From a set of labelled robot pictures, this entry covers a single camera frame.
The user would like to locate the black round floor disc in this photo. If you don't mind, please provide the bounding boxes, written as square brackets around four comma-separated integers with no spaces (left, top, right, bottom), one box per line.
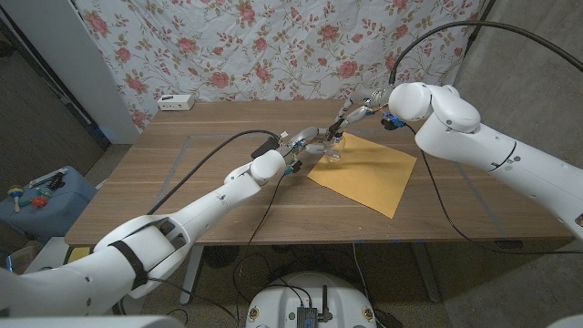
[203,245,240,270]

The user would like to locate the white robot torso rim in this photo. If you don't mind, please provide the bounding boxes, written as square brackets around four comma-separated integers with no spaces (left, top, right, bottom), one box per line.
[0,313,186,328]

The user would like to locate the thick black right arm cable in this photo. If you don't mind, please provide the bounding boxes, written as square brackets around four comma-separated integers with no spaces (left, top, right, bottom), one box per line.
[388,20,583,87]

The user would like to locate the white power strip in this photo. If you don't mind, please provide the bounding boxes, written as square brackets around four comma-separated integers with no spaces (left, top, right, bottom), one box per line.
[157,94,196,112]

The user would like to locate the floral rose backdrop cloth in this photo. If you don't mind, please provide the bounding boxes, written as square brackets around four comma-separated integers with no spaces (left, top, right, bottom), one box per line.
[75,0,486,133]

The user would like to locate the blue storage box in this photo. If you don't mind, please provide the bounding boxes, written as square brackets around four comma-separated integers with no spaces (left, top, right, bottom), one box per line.
[0,165,97,245]

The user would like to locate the black backdrop pole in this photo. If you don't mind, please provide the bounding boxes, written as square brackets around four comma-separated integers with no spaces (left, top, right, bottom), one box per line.
[464,0,497,45]

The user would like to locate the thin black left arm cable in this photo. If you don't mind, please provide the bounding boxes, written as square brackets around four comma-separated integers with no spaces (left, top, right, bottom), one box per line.
[230,166,300,321]

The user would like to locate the clear plastic dispenser bottle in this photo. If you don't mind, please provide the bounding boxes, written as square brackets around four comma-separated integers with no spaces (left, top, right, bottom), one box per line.
[322,134,347,163]

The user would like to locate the white table leg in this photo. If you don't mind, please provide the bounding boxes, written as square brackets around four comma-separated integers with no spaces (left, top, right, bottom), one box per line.
[179,245,205,305]

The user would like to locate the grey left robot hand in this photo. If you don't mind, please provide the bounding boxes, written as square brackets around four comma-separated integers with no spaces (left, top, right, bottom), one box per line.
[278,126,342,175]

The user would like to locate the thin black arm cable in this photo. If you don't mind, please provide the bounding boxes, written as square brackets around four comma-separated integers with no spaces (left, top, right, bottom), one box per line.
[230,166,300,321]
[404,122,583,255]

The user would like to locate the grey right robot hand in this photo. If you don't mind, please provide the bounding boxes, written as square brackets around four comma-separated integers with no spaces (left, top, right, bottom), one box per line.
[334,86,393,138]

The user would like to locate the black toy piece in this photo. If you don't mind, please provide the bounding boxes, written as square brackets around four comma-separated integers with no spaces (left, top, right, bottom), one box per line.
[46,171,66,191]

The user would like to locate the small black wallet case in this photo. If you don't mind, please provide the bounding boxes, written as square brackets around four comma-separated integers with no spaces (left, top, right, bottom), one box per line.
[251,136,281,159]

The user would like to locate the white cabinet panel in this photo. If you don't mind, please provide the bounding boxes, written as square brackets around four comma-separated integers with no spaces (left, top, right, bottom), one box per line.
[0,0,140,146]

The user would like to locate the black floor cable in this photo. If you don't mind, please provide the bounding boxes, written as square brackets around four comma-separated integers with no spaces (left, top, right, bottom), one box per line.
[230,251,329,304]

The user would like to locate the yellow and black sign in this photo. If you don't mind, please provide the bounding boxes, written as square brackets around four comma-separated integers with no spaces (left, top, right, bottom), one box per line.
[66,245,92,264]

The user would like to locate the white flat tool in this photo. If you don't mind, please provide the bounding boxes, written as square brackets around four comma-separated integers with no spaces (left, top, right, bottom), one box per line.
[28,167,69,189]

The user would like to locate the yellow and blue maraca toy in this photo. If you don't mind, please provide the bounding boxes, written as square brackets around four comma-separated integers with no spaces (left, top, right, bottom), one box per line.
[7,184,25,214]

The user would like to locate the white robot torso base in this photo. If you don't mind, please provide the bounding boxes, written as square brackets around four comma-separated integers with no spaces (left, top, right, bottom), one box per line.
[244,272,378,328]

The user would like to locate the grey table leg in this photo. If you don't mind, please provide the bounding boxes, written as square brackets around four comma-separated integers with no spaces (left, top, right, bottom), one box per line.
[409,241,442,304]

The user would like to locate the yellow paper envelope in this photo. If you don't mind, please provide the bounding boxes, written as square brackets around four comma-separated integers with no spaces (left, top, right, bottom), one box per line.
[307,131,418,220]

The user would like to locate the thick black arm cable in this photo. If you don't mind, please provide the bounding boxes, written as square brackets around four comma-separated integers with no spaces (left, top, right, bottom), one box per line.
[148,128,280,215]
[388,20,583,87]

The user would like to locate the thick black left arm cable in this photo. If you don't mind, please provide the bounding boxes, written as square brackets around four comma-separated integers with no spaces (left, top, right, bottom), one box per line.
[148,128,280,215]

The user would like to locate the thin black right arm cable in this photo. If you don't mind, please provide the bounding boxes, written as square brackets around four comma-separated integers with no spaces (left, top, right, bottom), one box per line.
[404,122,583,255]

